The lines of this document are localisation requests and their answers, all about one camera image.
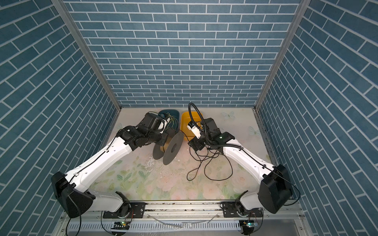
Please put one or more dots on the aluminium corner post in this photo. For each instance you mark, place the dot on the aluminium corner post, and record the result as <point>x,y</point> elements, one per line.
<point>76,34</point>
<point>283,49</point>

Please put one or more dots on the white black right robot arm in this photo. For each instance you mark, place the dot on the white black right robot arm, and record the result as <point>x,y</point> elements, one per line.
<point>275,187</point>

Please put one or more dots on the dark grey perforated spool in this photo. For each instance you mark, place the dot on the dark grey perforated spool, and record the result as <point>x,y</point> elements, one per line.
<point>171,147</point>

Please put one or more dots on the aluminium corner post right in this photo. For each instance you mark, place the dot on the aluminium corner post right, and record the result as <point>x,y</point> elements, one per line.
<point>283,49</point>

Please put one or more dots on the aluminium front rail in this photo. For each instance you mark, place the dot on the aluminium front rail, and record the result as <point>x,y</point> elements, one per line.
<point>189,218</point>

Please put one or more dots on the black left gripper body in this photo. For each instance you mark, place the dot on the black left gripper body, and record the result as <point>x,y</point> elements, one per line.
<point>160,138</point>

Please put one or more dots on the aluminium corner post left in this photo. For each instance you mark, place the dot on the aluminium corner post left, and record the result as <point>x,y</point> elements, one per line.
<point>76,34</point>

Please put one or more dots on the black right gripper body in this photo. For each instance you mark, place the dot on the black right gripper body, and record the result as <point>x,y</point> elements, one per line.
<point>200,143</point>

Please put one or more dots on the dark teal plastic bin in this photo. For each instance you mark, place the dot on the dark teal plastic bin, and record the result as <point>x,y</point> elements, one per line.
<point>172,118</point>

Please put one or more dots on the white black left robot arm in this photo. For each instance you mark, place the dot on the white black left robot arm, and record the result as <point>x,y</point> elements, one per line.
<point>72,189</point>

